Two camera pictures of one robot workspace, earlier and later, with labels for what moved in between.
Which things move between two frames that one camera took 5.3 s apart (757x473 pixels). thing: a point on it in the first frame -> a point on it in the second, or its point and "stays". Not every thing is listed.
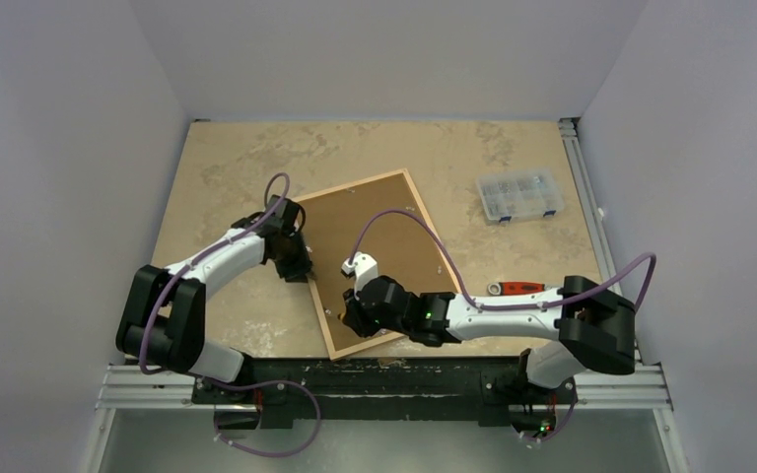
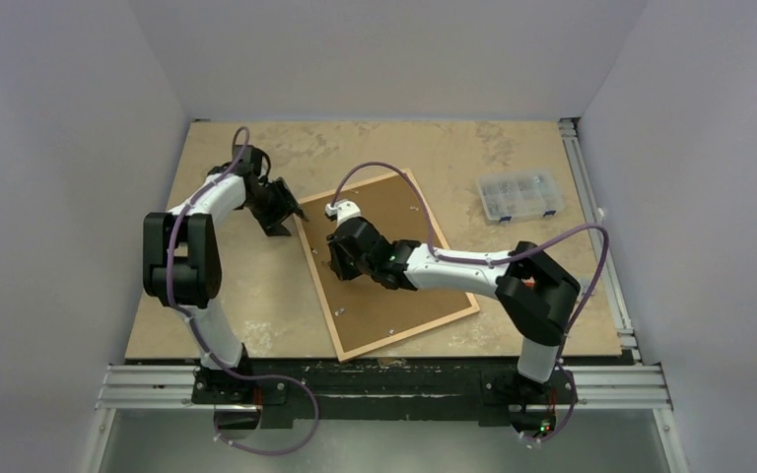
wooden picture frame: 383,218 stays
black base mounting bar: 284,388 stays
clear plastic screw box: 519,194 stays
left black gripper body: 295,242 -> 268,205
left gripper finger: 293,266 -> 288,199
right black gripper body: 353,316 -> 344,251
